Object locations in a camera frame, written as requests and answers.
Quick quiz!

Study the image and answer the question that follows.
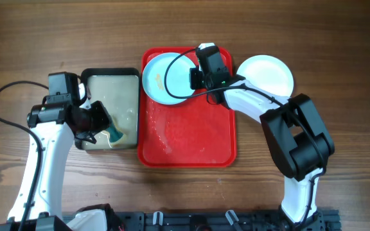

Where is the light blue plate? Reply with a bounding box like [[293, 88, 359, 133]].
[[142, 53, 195, 105]]

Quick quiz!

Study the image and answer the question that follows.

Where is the yellow green sponge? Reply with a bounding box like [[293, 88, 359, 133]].
[[106, 124, 127, 148]]

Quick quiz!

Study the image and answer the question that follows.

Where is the white plate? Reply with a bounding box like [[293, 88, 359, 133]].
[[236, 55, 294, 97]]

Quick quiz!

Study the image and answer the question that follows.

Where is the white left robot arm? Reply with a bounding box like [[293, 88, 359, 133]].
[[0, 72, 112, 230]]

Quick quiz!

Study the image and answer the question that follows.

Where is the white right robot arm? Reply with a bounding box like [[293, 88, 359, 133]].
[[190, 44, 335, 228]]

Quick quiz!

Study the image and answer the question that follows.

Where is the red plastic tray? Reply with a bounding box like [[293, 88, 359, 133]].
[[137, 47, 238, 168]]

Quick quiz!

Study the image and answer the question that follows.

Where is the black water basin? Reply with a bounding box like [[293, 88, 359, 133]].
[[75, 68, 140, 151]]

